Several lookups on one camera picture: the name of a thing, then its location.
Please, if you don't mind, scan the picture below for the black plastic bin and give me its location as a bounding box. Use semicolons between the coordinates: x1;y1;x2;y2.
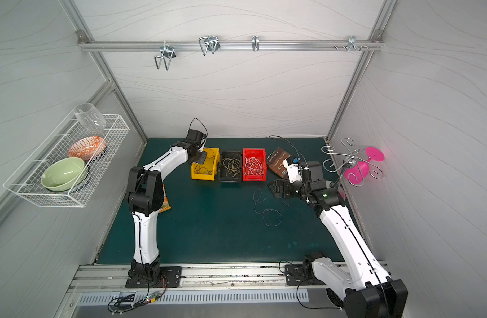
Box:
218;151;243;184

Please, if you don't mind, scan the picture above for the metal double hook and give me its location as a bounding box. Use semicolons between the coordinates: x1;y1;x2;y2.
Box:
154;42;176;71

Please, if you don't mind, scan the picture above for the silver glass holder stand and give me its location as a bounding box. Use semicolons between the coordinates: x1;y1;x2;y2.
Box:
321;138;385;189

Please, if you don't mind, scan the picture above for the aluminium rail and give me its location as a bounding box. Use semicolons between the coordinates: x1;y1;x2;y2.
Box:
78;38;385;53
67;261;397;294

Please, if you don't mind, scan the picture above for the green tabletop mat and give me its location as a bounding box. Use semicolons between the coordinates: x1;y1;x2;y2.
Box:
98;137;343;265

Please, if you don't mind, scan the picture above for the orange patterned bowl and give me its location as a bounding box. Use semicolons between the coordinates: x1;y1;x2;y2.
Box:
68;136;108;162

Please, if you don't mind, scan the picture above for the clear glass cup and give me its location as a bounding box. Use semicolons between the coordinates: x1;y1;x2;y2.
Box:
74;103;106;133

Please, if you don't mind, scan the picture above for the red plastic bin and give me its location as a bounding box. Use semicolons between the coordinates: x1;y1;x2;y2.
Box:
242;148;267;182

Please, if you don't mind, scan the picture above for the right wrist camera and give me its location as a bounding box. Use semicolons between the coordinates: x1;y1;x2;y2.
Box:
283;156;302;184

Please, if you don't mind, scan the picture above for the green bowl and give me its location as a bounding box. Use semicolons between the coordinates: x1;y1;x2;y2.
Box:
41;158;88;192

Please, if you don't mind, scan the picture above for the yellow cable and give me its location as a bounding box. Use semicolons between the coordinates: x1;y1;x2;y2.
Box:
221;156;242;178

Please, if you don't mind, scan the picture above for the white wire basket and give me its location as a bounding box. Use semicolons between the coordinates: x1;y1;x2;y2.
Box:
3;113;129;208

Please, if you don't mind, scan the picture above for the metal bracket hook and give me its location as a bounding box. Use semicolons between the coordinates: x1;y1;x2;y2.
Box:
334;36;369;52

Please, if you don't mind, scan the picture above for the brown chips bag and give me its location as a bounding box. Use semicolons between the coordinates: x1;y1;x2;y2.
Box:
266;147;291;179

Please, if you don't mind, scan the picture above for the aluminium front rail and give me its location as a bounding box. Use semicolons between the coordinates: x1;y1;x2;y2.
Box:
67;261;397;294

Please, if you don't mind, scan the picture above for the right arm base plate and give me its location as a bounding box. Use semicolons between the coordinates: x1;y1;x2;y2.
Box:
284;263;324;286

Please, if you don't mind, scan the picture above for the white cable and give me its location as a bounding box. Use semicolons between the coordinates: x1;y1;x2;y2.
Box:
245;156;266;178

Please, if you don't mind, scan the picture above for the aluminium top rail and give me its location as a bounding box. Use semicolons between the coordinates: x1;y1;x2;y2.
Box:
78;38;385;53

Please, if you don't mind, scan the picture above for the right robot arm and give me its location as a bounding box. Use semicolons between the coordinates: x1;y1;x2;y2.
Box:
269;156;409;317

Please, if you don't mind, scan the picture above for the pink plastic wine glass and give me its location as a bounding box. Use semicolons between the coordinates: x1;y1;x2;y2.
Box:
336;147;385;200

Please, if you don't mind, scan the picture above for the yellow plastic bin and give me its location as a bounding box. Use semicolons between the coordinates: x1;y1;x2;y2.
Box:
191;148;220;181

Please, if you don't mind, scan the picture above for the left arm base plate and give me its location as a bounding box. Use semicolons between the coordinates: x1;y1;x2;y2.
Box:
125;266;182;289

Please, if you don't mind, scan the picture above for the orange snack packet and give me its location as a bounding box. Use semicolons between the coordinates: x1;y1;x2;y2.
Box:
159;185;171;213

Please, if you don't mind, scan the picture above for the metal loop hook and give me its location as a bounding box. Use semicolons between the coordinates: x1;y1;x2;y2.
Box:
198;35;220;56

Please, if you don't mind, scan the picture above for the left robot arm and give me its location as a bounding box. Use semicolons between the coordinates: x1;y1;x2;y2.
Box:
127;129;208;285

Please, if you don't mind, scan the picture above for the small metal hook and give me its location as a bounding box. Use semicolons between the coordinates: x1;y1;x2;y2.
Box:
251;36;259;52

